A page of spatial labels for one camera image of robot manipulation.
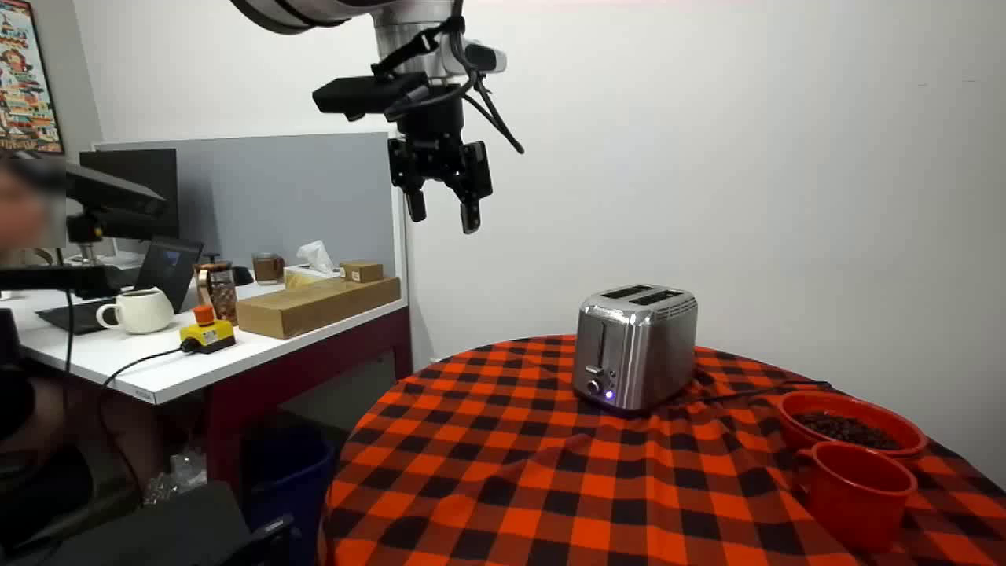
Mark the flat cardboard box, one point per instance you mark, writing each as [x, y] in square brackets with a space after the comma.
[315, 302]

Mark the black laptop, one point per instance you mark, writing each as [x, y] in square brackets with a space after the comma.
[159, 277]

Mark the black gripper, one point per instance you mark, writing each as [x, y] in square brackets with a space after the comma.
[442, 152]

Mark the tissue box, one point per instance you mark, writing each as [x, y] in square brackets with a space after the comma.
[310, 268]

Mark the coffee beans pile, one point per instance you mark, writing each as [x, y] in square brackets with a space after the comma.
[850, 429]

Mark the blue bin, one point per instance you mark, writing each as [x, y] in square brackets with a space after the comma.
[289, 477]

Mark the red bowl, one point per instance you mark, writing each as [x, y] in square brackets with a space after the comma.
[850, 426]

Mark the small brown box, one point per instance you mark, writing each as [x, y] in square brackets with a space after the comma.
[362, 271]
[268, 265]

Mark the silver two-slot toaster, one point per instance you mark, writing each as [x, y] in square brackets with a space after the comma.
[638, 348]

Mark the white ceramic teapot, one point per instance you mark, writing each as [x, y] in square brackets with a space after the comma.
[138, 309]

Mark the red cup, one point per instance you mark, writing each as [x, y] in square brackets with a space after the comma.
[857, 495]

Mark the black computer monitor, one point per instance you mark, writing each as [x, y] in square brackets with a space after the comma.
[130, 190]

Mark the colourful wall poster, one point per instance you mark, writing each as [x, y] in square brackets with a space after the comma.
[26, 76]

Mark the white office desk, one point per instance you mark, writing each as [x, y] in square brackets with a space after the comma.
[191, 349]

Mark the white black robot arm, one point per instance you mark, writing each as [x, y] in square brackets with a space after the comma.
[304, 6]

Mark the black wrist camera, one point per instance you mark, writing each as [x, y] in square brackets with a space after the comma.
[362, 91]

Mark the black office chair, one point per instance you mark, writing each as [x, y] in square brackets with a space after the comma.
[115, 523]

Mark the grey desk partition panel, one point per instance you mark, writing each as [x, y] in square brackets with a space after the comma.
[283, 199]

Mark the brown patterned can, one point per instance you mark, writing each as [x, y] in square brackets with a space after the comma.
[218, 289]

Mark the orange black checked tablecloth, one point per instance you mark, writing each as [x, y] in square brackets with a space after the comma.
[587, 472]

